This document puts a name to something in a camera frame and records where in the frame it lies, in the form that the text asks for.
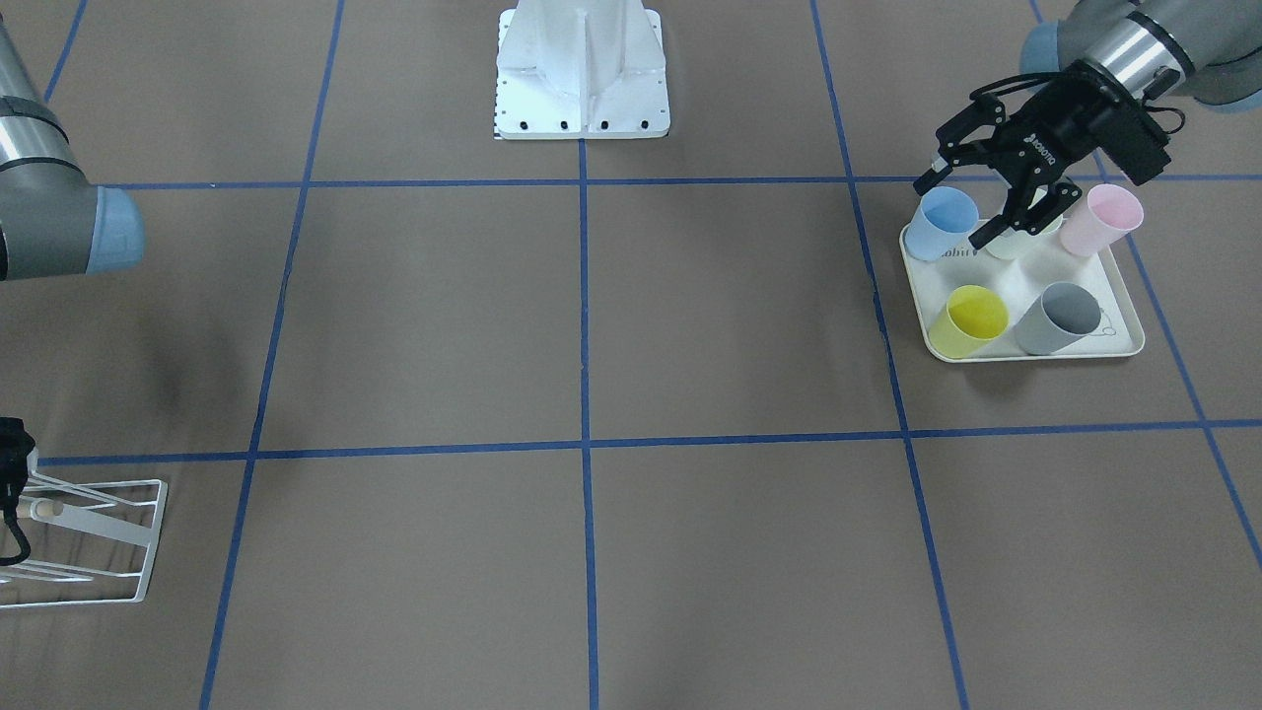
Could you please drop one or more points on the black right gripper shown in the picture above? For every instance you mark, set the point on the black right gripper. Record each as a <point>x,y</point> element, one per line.
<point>10,463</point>

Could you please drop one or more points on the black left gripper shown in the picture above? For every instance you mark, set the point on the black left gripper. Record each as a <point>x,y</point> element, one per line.
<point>1065,116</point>

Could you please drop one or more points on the grey plastic cup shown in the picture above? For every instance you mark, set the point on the grey plastic cup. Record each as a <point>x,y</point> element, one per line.
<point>1062,314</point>

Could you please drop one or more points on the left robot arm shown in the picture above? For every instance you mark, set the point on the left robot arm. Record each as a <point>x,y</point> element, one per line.
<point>1209,51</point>

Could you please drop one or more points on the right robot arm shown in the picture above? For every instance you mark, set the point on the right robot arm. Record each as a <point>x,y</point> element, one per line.
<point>56,221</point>

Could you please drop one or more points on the pale green plastic cup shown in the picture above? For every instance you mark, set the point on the pale green plastic cup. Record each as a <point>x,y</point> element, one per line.
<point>1012,244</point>

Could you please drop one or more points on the light blue cup back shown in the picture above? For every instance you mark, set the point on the light blue cup back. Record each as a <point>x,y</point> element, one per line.
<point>945,217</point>

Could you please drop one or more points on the pink plastic cup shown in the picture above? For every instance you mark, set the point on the pink plastic cup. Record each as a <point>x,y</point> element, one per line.
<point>1107,214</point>

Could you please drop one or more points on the yellow plastic cup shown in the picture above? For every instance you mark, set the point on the yellow plastic cup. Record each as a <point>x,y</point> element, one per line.
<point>972,317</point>

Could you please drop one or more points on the cream serving tray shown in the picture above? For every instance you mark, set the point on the cream serving tray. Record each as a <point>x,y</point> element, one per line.
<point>1019,283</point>

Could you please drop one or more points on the white wire cup rack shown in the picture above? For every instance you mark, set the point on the white wire cup rack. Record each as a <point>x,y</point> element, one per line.
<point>91,542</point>

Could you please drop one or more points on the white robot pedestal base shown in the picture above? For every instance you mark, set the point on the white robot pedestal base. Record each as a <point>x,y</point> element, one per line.
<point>581,70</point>

